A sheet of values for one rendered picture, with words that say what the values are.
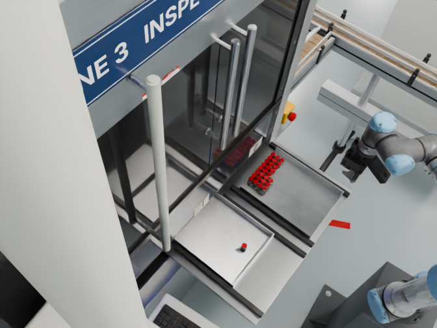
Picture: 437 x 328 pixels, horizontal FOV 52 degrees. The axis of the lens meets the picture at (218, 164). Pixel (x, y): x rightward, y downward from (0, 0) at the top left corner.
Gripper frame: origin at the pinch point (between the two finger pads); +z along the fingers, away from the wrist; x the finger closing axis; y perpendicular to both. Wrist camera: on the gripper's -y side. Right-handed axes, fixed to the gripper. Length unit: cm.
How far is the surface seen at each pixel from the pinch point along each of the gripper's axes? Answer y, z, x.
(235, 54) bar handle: 33, -71, 41
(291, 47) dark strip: 39, -39, -3
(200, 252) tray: 31, 21, 51
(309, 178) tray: 16.1, 21.2, -4.2
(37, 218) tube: 6, -121, 100
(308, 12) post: 39, -50, -8
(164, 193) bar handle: 32, -46, 66
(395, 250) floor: -39, 109, -54
